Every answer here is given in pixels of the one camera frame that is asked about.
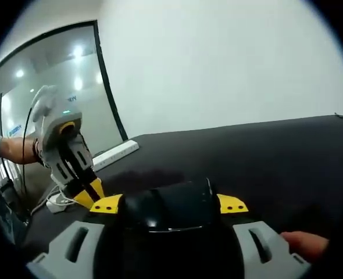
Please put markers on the small black clip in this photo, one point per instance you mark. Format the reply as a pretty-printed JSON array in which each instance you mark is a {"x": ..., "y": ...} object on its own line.
[{"x": 340, "y": 115}]

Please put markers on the black framed glass partition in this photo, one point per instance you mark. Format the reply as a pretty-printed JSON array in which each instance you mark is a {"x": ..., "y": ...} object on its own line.
[{"x": 58, "y": 72}]

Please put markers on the person's right hand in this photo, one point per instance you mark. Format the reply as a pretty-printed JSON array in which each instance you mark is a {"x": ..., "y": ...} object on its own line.
[{"x": 305, "y": 241}]

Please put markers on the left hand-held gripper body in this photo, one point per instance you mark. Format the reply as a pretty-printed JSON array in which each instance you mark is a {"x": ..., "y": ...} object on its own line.
[{"x": 55, "y": 110}]

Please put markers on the black table cover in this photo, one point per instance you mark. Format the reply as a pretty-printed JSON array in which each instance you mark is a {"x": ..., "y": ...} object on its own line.
[{"x": 247, "y": 162}]

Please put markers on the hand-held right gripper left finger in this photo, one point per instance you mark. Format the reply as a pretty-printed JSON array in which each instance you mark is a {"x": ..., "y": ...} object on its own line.
[{"x": 64, "y": 247}]

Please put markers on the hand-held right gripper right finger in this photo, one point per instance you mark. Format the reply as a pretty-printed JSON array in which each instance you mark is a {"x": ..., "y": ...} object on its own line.
[{"x": 270, "y": 247}]

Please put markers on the white charger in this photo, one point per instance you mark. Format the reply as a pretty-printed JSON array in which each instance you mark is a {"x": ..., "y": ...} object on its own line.
[{"x": 55, "y": 205}]

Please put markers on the black phone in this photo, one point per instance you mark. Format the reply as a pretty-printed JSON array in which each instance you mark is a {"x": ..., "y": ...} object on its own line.
[{"x": 171, "y": 203}]

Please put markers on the white power strip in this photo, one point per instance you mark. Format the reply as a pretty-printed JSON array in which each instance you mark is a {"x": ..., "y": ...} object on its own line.
[{"x": 116, "y": 154}]

